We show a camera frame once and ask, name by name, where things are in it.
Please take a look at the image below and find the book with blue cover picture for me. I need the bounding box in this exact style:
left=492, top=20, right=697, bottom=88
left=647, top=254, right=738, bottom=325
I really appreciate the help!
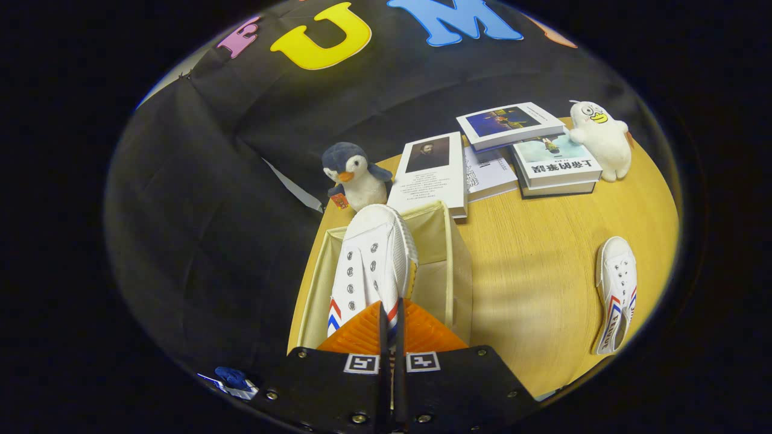
left=456, top=101, right=566, bottom=153

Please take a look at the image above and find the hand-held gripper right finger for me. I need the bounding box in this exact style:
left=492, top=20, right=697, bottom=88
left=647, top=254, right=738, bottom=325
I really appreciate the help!
left=392, top=298, right=539, bottom=434

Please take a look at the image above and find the thick white book, pale picture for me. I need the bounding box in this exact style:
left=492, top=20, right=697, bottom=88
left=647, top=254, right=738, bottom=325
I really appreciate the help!
left=511, top=134, right=603, bottom=189

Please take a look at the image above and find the white duck plush toy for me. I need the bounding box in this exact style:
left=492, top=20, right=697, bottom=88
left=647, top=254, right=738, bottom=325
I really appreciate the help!
left=568, top=100, right=634, bottom=183

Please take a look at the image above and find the white book with portrait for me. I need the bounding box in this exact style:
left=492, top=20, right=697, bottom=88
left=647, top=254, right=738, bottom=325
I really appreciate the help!
left=386, top=131, right=469, bottom=219

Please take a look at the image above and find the grey penguin plush toy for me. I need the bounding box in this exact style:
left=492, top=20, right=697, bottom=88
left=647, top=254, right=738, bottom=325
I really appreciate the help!
left=321, top=142, right=394, bottom=213

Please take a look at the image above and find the beige fabric storage box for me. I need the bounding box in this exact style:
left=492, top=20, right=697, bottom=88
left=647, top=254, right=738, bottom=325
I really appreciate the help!
left=288, top=200, right=474, bottom=353

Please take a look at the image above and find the white canvas shoe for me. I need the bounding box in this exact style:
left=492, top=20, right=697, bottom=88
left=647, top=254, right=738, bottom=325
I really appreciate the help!
left=594, top=236, right=638, bottom=356
left=327, top=204, right=419, bottom=347

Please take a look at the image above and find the blue and white object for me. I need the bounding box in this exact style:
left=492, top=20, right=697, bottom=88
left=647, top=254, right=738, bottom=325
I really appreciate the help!
left=198, top=366, right=260, bottom=401

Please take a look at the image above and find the black backdrop cloth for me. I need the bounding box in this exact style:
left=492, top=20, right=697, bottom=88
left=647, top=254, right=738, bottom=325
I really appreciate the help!
left=106, top=0, right=658, bottom=386

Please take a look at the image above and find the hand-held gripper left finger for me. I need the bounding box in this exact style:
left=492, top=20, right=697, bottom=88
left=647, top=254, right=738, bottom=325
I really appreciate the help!
left=250, top=300, right=391, bottom=434

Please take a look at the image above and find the thin white text-covered book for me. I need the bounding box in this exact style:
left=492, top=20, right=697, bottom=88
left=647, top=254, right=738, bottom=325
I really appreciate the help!
left=463, top=146, right=519, bottom=203

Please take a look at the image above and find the dark-covered book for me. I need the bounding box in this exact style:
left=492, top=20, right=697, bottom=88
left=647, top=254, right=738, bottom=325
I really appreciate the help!
left=519, top=180, right=598, bottom=199

